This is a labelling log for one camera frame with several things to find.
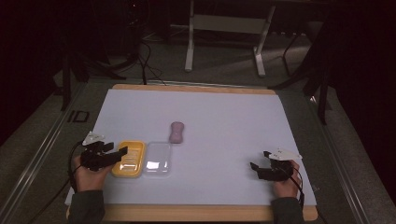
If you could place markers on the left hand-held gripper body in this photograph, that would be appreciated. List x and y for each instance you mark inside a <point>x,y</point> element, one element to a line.
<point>93,157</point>

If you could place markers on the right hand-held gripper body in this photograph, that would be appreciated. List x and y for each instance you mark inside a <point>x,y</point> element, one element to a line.
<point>278,171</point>

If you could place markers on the yellow soap box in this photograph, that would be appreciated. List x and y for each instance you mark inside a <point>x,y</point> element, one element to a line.
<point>132,165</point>

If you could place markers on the clear plastic soap box lid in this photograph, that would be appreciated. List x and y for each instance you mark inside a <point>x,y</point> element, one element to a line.
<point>157,160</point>

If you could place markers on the pink soap bar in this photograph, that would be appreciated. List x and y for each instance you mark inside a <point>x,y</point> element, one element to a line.
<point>176,133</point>

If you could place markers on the person's right hand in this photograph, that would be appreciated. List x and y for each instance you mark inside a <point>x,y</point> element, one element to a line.
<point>286,189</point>

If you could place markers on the person's left hand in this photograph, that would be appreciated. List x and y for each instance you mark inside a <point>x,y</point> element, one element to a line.
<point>88,180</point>

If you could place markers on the white table mat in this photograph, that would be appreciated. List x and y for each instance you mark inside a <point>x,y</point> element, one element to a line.
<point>218,130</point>

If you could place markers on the black metal stand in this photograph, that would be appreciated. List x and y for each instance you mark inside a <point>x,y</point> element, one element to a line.
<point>66,81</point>

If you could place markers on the wooden table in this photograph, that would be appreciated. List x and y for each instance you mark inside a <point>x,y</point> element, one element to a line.
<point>193,213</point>

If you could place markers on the white metal stand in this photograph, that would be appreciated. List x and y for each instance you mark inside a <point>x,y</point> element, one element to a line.
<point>229,24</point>

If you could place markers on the metal floor rail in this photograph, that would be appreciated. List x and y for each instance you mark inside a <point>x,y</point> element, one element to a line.
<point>342,168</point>
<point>34,158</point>

